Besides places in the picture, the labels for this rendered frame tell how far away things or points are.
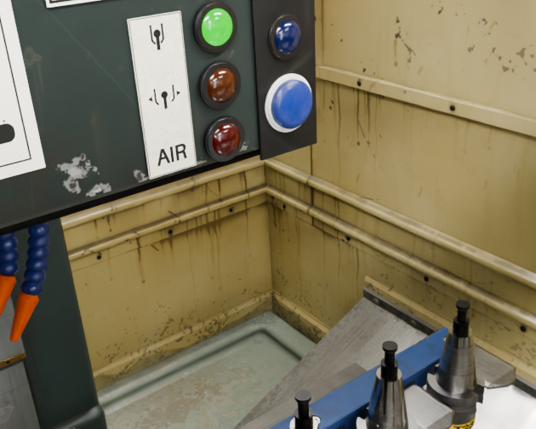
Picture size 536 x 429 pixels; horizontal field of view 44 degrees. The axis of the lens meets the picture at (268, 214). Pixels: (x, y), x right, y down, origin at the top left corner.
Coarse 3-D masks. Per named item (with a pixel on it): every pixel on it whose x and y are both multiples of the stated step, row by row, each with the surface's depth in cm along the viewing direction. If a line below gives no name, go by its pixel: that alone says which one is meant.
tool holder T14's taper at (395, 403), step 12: (384, 384) 66; (396, 384) 66; (372, 396) 68; (384, 396) 66; (396, 396) 66; (372, 408) 68; (384, 408) 67; (396, 408) 67; (372, 420) 68; (384, 420) 67; (396, 420) 67
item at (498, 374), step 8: (480, 352) 81; (488, 352) 81; (480, 360) 80; (488, 360) 80; (496, 360) 80; (480, 368) 78; (488, 368) 78; (496, 368) 78; (504, 368) 78; (512, 368) 78; (488, 376) 77; (496, 376) 77; (504, 376) 77; (512, 376) 77; (488, 384) 76; (496, 384) 76; (504, 384) 76
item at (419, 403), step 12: (408, 384) 77; (408, 396) 75; (420, 396) 75; (432, 396) 75; (408, 408) 73; (420, 408) 73; (432, 408) 73; (444, 408) 73; (420, 420) 71; (432, 420) 71; (444, 420) 71
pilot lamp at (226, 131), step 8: (224, 128) 38; (232, 128) 39; (216, 136) 38; (224, 136) 38; (232, 136) 39; (240, 136) 39; (216, 144) 38; (224, 144) 38; (232, 144) 39; (216, 152) 39; (224, 152) 39; (232, 152) 39
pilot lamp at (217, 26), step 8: (208, 16) 35; (216, 16) 35; (224, 16) 36; (208, 24) 35; (216, 24) 36; (224, 24) 36; (208, 32) 36; (216, 32) 36; (224, 32) 36; (208, 40) 36; (216, 40) 36; (224, 40) 36
